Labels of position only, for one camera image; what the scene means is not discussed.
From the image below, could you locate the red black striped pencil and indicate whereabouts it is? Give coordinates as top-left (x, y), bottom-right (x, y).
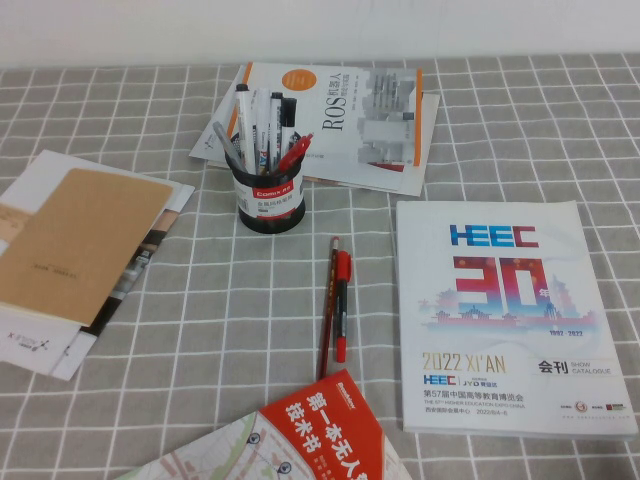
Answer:
top-left (315, 236), bottom-right (341, 382)

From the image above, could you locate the black mesh pen holder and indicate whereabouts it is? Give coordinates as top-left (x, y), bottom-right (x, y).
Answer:
top-left (224, 147), bottom-right (307, 235)

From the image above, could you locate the red gel pen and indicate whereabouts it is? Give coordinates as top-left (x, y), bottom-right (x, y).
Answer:
top-left (267, 132), bottom-right (315, 175)

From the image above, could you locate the red marker pen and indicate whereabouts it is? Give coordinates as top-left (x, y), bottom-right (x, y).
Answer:
top-left (331, 250), bottom-right (353, 364)

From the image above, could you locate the grey pen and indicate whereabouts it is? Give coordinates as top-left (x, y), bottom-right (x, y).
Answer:
top-left (212, 121), bottom-right (246, 171)

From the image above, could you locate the white booklet under ROS book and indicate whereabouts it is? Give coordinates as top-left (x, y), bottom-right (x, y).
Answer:
top-left (188, 74), bottom-right (441, 198)

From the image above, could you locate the black capped marker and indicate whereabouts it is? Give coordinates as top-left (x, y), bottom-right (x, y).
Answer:
top-left (279, 97), bottom-right (299, 161)

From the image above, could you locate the white orange ROS book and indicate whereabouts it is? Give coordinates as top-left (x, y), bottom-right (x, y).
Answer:
top-left (227, 61), bottom-right (425, 171)

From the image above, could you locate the white brochure with photo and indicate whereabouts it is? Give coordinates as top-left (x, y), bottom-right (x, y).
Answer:
top-left (0, 148), bottom-right (196, 336)

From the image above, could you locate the red book white lettering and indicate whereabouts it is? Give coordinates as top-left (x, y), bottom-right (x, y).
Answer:
top-left (257, 368), bottom-right (401, 480)

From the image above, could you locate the white HEEC show catalogue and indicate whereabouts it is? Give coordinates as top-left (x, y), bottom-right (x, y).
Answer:
top-left (395, 199), bottom-right (640, 442)

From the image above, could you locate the grey checkered tablecloth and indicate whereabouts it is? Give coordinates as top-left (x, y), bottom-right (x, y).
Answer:
top-left (0, 52), bottom-right (640, 480)

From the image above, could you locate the folded street map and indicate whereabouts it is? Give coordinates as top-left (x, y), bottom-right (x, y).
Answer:
top-left (117, 412), bottom-right (321, 480)

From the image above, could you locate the brown kraft notebook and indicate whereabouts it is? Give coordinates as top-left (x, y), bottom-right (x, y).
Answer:
top-left (0, 167), bottom-right (174, 329)

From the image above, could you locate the white paper with logo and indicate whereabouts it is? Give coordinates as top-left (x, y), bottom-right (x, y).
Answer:
top-left (0, 304), bottom-right (101, 382)

